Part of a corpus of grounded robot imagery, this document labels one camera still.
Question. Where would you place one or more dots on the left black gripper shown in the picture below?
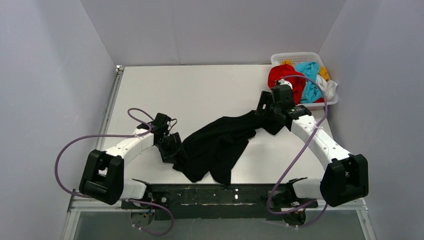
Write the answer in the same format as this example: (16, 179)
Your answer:
(174, 145)

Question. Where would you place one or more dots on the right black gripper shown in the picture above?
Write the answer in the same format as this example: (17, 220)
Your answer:
(265, 105)

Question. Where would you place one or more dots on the black t shirt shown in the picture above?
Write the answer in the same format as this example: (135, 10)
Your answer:
(216, 147)

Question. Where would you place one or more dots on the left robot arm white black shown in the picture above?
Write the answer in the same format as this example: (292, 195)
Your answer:
(103, 177)

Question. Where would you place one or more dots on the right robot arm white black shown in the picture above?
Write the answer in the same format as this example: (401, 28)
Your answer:
(346, 176)

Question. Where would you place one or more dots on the red t shirt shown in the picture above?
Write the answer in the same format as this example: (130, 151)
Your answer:
(286, 72)

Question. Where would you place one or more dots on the light blue t shirt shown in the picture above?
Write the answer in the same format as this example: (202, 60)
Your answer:
(311, 93)

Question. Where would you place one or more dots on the white t shirt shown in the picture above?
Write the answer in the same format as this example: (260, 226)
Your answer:
(329, 87)

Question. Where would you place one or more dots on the orange yellow t shirt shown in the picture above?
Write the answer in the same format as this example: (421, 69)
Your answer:
(324, 73)

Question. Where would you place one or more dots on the aluminium frame rail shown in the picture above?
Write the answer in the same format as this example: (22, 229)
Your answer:
(91, 219)

